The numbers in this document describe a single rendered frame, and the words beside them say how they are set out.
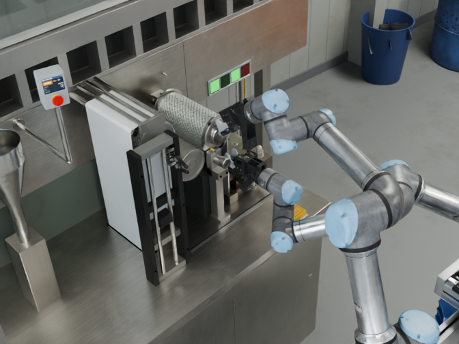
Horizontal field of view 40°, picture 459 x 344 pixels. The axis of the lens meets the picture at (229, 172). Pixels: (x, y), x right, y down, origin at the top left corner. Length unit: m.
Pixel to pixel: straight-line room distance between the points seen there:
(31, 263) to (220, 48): 1.14
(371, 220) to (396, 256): 1.92
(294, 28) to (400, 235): 1.41
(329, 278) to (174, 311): 1.47
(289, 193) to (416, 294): 1.44
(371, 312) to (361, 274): 0.12
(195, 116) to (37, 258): 0.71
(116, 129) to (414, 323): 1.06
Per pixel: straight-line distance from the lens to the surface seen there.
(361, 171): 1.83
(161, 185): 2.01
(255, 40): 2.76
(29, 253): 2.05
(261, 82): 3.17
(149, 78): 2.40
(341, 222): 1.66
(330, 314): 3.28
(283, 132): 1.92
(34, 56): 2.09
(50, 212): 2.38
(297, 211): 2.41
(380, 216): 1.70
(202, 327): 2.28
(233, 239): 2.33
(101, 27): 2.20
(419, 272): 3.55
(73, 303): 2.21
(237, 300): 2.36
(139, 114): 2.01
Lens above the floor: 2.52
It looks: 38 degrees down
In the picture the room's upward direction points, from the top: 2 degrees counter-clockwise
